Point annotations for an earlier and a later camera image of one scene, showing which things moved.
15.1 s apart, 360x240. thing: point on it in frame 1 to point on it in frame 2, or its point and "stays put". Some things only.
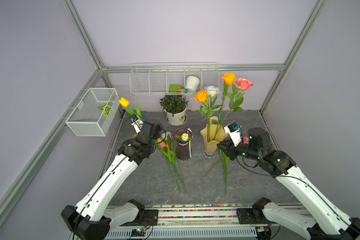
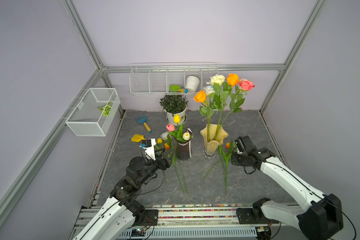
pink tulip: x=175 y=172 to x=177 y=134
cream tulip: x=184 y=137 stays put
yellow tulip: x=125 y=103 to x=177 y=119
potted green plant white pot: x=175 y=108 stays put
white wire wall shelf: x=172 y=78 stays put
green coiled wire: x=106 y=108 stays put
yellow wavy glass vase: x=212 y=135 stays put
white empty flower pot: x=192 y=82 stays put
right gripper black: x=230 y=149 to x=233 y=158
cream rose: x=213 y=118 to x=217 y=80
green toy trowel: x=177 y=88 stays put
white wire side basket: x=96 y=114 stays put
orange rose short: x=201 y=96 stays put
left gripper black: x=159 y=135 to x=166 y=162
